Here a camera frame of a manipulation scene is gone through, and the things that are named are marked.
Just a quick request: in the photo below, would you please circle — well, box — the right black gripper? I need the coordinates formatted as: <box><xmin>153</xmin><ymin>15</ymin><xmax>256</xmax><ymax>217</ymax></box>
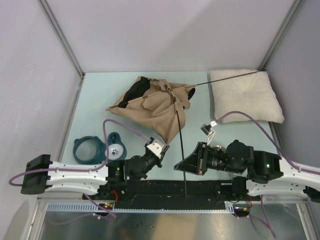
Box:
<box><xmin>173</xmin><ymin>140</ymin><xmax>242</xmax><ymax>175</ymax></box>

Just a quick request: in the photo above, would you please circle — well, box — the black tent pole front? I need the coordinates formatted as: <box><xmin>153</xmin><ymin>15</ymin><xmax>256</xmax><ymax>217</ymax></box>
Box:
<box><xmin>149</xmin><ymin>79</ymin><xmax>189</xmax><ymax>200</ymax></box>

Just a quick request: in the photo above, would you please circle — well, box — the beige fabric pet tent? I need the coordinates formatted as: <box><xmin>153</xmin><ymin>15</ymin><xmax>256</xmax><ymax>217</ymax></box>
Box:
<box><xmin>106</xmin><ymin>76</ymin><xmax>196</xmax><ymax>145</ymax></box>

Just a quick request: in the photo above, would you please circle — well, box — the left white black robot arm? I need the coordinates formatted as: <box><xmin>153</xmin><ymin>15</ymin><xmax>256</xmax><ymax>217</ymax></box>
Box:
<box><xmin>20</xmin><ymin>143</ymin><xmax>169</xmax><ymax>200</ymax></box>

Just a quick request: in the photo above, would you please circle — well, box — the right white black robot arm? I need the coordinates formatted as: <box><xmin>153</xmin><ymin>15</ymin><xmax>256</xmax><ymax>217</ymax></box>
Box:
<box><xmin>174</xmin><ymin>140</ymin><xmax>320</xmax><ymax>203</ymax></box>

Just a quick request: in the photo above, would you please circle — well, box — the steel pet bowl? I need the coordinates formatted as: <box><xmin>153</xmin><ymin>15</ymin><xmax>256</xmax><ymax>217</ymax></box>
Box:
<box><xmin>212</xmin><ymin>145</ymin><xmax>226</xmax><ymax>152</ymax></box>

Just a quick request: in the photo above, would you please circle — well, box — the white paw print bowl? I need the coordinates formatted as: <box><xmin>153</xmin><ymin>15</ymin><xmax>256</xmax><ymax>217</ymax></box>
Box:
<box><xmin>105</xmin><ymin>143</ymin><xmax>125</xmax><ymax>161</ymax></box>

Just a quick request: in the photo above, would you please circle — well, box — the teal double bowl stand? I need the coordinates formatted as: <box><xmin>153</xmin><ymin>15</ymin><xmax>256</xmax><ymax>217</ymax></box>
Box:
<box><xmin>72</xmin><ymin>132</ymin><xmax>127</xmax><ymax>165</ymax></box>

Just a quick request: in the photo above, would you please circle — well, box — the cream fluffy cushion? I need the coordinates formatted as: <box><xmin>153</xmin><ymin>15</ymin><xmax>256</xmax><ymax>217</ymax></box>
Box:
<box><xmin>209</xmin><ymin>69</ymin><xmax>285</xmax><ymax>124</ymax></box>

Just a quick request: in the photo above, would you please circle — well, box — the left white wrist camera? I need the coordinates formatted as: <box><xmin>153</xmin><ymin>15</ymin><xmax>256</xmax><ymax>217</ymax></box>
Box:
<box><xmin>146</xmin><ymin>137</ymin><xmax>167</xmax><ymax>159</ymax></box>

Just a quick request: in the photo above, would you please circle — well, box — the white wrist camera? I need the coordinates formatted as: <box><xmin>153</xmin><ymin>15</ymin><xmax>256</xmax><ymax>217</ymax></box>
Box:
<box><xmin>146</xmin><ymin>137</ymin><xmax>167</xmax><ymax>159</ymax></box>
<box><xmin>200</xmin><ymin>121</ymin><xmax>217</xmax><ymax>146</ymax></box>

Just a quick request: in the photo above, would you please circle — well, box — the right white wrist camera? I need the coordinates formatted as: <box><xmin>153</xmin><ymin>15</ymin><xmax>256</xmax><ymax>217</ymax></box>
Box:
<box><xmin>200</xmin><ymin>121</ymin><xmax>217</xmax><ymax>146</ymax></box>

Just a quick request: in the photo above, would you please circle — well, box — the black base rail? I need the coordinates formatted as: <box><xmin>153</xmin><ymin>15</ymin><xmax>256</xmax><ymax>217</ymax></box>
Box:
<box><xmin>90</xmin><ymin>177</ymin><xmax>261</xmax><ymax>210</ymax></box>

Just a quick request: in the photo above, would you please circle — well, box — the white slotted cable duct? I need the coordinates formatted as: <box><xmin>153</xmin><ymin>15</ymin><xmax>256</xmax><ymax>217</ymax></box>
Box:
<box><xmin>45</xmin><ymin>201</ymin><xmax>234</xmax><ymax>214</ymax></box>

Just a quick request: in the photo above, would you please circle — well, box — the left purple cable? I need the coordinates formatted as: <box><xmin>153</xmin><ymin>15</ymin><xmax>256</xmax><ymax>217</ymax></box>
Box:
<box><xmin>9</xmin><ymin>119</ymin><xmax>152</xmax><ymax>187</ymax></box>

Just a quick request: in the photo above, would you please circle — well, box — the right aluminium frame post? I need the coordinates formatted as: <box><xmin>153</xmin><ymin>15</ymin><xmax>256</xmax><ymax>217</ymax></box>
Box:
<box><xmin>257</xmin><ymin>0</ymin><xmax>305</xmax><ymax>71</ymax></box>

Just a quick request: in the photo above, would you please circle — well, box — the aluminium frame post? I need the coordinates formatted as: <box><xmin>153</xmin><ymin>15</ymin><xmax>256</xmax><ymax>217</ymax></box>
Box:
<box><xmin>257</xmin><ymin>0</ymin><xmax>305</xmax><ymax>71</ymax></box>
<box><xmin>36</xmin><ymin>0</ymin><xmax>85</xmax><ymax>78</ymax></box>

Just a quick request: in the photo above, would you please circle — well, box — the left aluminium frame post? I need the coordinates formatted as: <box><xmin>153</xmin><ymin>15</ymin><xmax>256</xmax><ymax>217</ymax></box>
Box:
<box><xmin>36</xmin><ymin>0</ymin><xmax>85</xmax><ymax>78</ymax></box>

